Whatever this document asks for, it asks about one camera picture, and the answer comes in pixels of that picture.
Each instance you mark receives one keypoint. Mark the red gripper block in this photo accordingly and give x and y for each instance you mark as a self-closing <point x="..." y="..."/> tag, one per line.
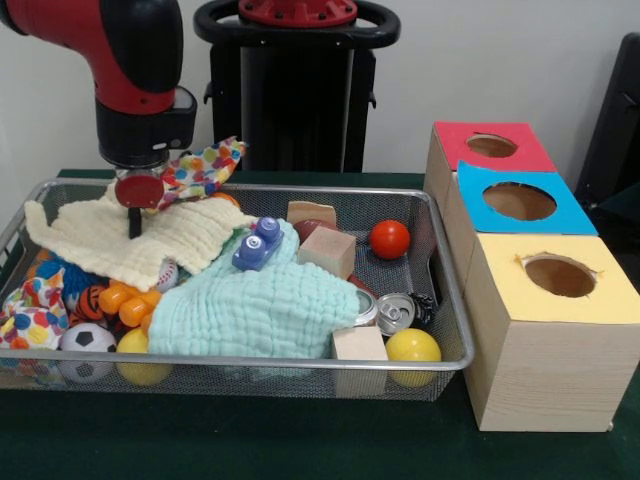
<point x="138" y="190"/>

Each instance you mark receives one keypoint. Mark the pale yellow muslin cloth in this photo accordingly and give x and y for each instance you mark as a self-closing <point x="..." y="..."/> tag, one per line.
<point x="180" y="240"/>

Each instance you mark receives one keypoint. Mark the colourful polka-dot cloth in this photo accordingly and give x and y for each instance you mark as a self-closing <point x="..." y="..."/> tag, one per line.
<point x="205" y="168"/>

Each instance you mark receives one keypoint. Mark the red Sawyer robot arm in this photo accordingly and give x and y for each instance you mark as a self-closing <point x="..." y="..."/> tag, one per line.
<point x="130" y="60"/>

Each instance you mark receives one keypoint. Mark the clear mesh bin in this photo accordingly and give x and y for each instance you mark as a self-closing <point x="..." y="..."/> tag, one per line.
<point x="400" y="200"/>

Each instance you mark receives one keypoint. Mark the wooden box with three holes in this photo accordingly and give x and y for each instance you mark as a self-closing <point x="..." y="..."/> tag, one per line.
<point x="545" y="350"/>

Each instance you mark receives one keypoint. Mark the blue toy car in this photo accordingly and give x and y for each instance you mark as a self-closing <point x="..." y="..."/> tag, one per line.
<point x="256" y="246"/>

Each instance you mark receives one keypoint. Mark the black and white soccer ball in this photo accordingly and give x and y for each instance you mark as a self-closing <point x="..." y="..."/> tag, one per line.
<point x="87" y="340"/>

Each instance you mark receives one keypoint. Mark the mint green muslin cloth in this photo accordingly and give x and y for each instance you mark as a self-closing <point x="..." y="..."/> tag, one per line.
<point x="260" y="310"/>

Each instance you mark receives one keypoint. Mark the large wooden cube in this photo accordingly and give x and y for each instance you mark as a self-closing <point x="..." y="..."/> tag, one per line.
<point x="327" y="252"/>

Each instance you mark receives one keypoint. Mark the small wooden cube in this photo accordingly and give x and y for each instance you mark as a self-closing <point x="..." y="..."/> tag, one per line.
<point x="359" y="343"/>

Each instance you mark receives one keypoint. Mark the red ball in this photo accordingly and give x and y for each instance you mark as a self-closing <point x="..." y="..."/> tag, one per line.
<point x="390" y="239"/>

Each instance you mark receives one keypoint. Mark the black soda can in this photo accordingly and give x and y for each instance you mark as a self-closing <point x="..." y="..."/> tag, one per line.
<point x="397" y="313"/>

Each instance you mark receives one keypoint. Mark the yellow smiley ball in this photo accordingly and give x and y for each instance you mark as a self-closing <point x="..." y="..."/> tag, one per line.
<point x="413" y="346"/>

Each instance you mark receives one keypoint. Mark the black chair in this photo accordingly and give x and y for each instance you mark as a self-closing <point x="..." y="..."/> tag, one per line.
<point x="615" y="120"/>

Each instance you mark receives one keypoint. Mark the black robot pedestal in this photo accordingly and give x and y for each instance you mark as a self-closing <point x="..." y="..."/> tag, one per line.
<point x="290" y="100"/>

